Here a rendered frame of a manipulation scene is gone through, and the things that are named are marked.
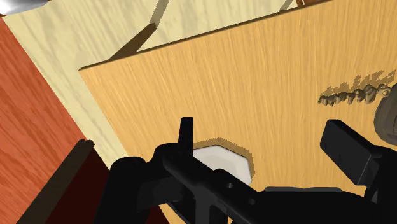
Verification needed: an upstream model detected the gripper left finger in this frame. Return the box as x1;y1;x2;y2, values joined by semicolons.
94;116;260;224

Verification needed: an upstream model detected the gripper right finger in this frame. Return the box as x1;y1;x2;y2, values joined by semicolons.
319;118;397;224

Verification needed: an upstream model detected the grey corkscrew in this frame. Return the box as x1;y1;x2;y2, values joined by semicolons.
317;83;397;145

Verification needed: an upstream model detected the white octagonal dish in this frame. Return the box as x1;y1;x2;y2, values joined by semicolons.
193;144;253;186

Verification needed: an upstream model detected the light wooden table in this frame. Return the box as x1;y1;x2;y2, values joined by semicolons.
78;0;397;224

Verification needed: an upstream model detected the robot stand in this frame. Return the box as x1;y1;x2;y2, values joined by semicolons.
16;139;170;224

